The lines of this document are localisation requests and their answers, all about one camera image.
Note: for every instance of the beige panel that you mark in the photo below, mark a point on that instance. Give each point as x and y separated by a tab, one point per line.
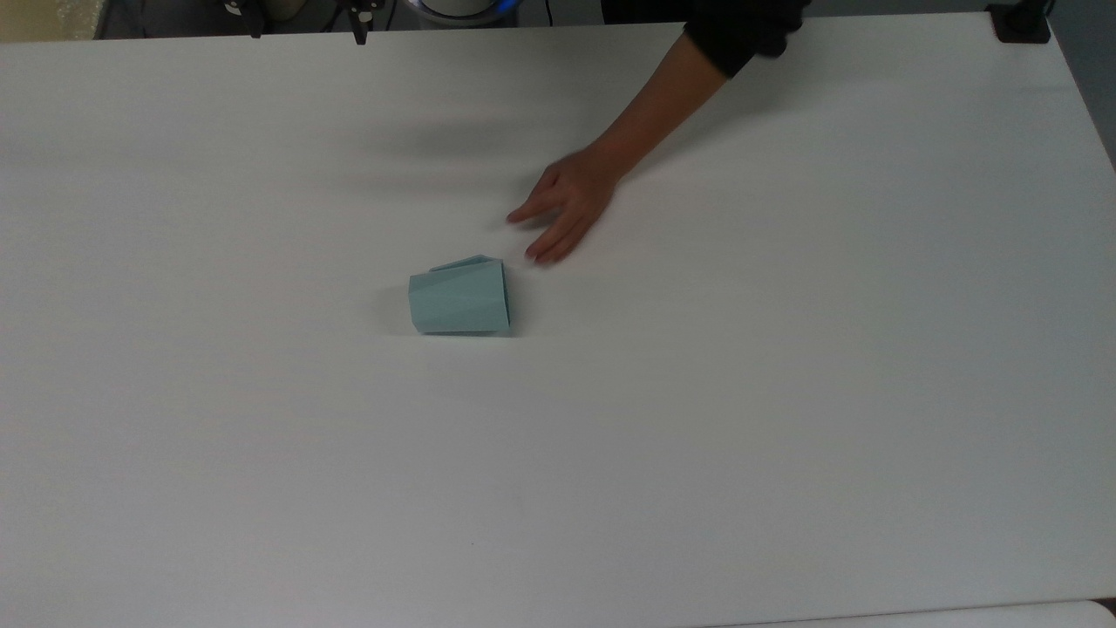
44	17

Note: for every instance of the light blue faceted cup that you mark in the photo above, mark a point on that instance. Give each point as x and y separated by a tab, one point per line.
458	301

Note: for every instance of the white adjacent table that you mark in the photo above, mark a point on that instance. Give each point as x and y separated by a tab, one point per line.
959	616

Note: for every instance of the black table clamp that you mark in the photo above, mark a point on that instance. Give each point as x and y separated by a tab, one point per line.
1020	22

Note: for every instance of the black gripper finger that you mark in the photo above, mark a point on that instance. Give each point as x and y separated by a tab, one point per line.
359	24
253	19

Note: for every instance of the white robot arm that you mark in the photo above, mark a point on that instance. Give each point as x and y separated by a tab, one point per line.
462	9

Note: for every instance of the forearm with black sleeve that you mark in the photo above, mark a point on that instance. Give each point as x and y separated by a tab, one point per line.
671	96

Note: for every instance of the person's bare hand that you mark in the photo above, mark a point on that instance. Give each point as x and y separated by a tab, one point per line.
575	196

